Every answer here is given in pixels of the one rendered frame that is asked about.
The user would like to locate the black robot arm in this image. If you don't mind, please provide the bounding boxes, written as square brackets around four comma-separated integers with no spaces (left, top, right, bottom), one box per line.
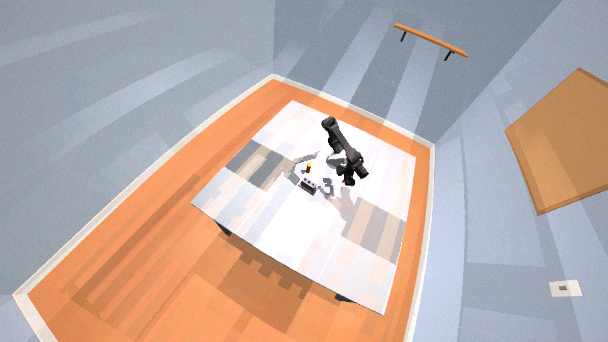
[321,115,369,180]

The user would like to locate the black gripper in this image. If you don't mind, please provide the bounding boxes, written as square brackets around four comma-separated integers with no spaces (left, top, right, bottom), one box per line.
[343,159,355,187]

